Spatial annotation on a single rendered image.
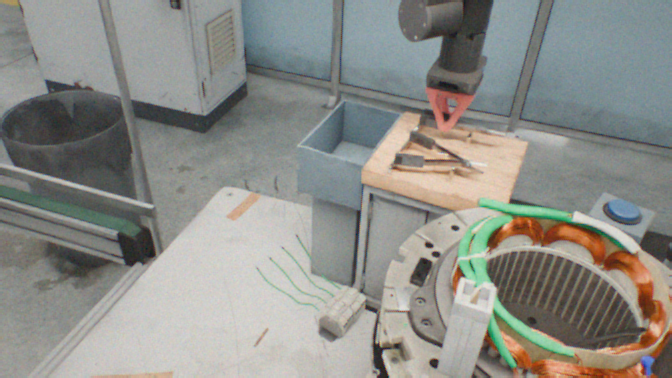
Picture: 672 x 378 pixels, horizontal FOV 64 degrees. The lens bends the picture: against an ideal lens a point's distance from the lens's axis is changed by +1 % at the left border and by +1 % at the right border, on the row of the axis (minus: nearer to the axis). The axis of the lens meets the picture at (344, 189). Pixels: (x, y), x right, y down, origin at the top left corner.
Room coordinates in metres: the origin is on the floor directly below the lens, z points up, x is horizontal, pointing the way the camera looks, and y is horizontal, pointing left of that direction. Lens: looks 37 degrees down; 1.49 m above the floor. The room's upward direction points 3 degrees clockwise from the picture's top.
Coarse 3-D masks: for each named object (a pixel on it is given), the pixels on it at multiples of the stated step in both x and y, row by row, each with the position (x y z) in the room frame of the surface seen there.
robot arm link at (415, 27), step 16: (416, 0) 0.65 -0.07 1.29; (432, 0) 0.64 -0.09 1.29; (448, 0) 0.66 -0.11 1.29; (400, 16) 0.67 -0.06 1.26; (416, 16) 0.65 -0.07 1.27; (432, 16) 0.63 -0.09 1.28; (448, 16) 0.65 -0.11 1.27; (416, 32) 0.64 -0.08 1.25; (432, 32) 0.64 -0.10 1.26; (448, 32) 0.66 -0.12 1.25
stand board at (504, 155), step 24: (408, 120) 0.76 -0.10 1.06; (384, 144) 0.68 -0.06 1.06; (456, 144) 0.69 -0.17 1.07; (480, 144) 0.70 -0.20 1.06; (504, 144) 0.70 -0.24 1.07; (384, 168) 0.62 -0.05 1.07; (408, 168) 0.62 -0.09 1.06; (432, 168) 0.62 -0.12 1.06; (480, 168) 0.63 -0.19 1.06; (504, 168) 0.64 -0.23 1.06; (408, 192) 0.59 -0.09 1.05; (432, 192) 0.57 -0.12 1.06; (456, 192) 0.57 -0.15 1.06; (480, 192) 0.57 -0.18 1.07; (504, 192) 0.58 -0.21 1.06
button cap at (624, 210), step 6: (612, 204) 0.59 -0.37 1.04; (618, 204) 0.59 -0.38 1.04; (624, 204) 0.59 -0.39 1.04; (630, 204) 0.60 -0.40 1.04; (612, 210) 0.58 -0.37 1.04; (618, 210) 0.58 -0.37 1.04; (624, 210) 0.58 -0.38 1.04; (630, 210) 0.58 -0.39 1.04; (636, 210) 0.58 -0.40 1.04; (618, 216) 0.57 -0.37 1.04; (624, 216) 0.57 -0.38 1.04; (630, 216) 0.57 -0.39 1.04; (636, 216) 0.57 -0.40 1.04
